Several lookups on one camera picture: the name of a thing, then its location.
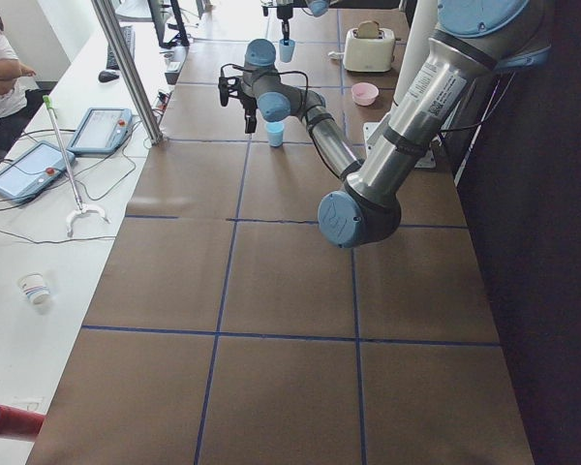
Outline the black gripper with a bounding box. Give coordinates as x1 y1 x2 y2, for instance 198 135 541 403
237 79 258 134
260 0 303 45

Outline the light blue cup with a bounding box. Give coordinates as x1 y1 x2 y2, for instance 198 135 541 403
278 39 295 63
265 121 285 147

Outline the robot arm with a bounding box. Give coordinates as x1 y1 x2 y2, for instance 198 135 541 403
260 0 330 45
219 1 554 248

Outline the cream toaster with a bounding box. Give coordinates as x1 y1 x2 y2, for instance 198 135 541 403
343 28 396 73

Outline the toast slice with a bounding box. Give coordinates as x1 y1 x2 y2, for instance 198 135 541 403
355 20 380 40

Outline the pink bowl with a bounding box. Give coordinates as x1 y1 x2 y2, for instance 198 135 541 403
351 82 380 107

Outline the black monitor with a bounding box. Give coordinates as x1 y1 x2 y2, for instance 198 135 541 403
147 0 190 49

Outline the black keyboard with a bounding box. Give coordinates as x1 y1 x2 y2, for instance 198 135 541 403
105 24 136 70

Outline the far teach pendant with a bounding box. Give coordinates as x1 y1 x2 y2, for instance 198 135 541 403
67 108 133 157

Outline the teach pendant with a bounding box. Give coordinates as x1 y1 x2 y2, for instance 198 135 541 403
0 141 67 203
67 108 133 157

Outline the black computer mouse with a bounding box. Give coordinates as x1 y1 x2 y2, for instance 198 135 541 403
98 70 120 83

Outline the white grabber stick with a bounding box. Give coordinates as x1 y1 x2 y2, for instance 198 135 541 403
43 95 109 238

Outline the near teach pendant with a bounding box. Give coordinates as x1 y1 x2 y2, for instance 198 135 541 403
0 141 67 203

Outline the seated person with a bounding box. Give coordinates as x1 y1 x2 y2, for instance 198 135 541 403
0 16 43 153

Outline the paper cup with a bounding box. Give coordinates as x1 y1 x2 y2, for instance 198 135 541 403
17 273 50 305

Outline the red tube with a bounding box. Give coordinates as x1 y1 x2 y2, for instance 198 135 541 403
0 404 45 442

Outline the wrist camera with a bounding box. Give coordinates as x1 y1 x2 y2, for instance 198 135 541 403
218 76 241 107

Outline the aluminium frame post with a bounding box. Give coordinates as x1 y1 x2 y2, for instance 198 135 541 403
92 0 163 145

